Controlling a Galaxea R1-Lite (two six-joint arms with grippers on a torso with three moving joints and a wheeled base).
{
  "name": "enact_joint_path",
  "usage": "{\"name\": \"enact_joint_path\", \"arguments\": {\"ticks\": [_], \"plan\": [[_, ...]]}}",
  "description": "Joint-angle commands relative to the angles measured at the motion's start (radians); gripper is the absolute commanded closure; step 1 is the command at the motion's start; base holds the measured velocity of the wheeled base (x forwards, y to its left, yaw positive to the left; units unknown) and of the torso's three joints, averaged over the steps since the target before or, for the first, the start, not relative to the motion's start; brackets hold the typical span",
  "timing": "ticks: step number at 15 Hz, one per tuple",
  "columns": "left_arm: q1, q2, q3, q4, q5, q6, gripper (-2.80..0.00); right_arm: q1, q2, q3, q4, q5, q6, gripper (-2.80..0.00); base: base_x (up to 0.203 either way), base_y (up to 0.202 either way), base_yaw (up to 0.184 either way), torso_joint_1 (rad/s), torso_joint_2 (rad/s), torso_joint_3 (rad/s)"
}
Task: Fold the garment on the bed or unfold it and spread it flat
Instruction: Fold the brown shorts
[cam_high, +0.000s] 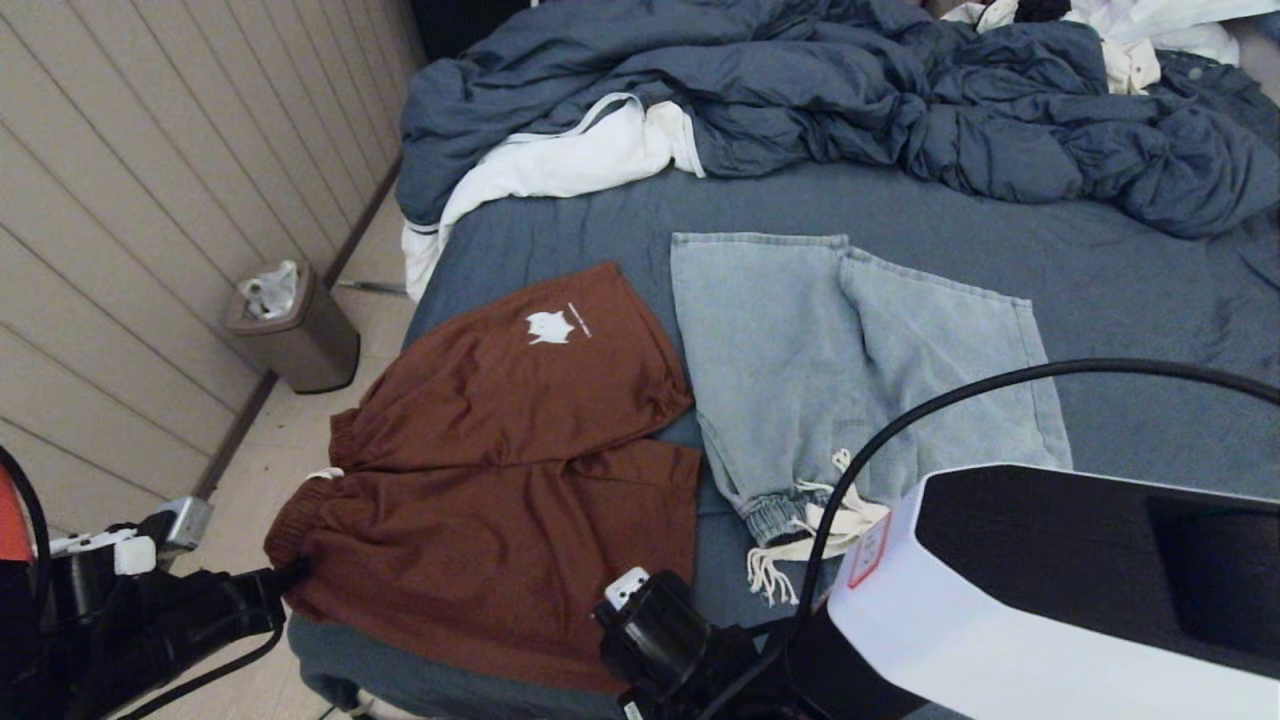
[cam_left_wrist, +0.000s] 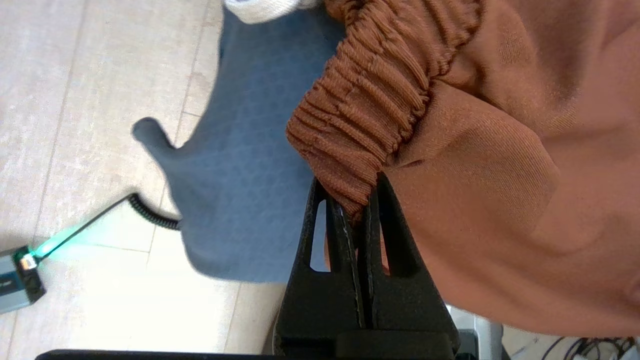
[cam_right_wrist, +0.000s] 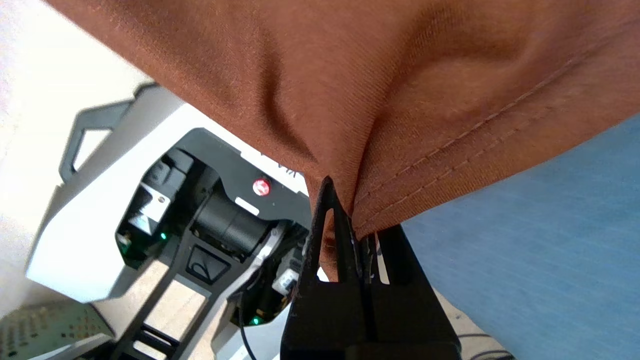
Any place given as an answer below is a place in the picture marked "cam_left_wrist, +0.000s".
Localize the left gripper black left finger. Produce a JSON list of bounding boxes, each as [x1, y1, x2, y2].
[[274, 177, 363, 342]]

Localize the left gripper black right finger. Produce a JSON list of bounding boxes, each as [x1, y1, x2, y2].
[[359, 172, 461, 351]]

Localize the brown shorts with white print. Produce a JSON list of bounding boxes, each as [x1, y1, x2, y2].
[[222, 0, 640, 337]]

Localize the bed with blue sheet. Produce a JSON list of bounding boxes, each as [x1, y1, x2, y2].
[[132, 0, 351, 284]]

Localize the gray box with green light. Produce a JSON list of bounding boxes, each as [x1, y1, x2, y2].
[[0, 245, 47, 315]]

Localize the tangle of black cables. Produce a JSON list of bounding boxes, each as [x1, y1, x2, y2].
[[540, 335, 640, 360]]

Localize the black coiled cable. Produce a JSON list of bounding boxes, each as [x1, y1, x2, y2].
[[30, 192, 182, 261]]

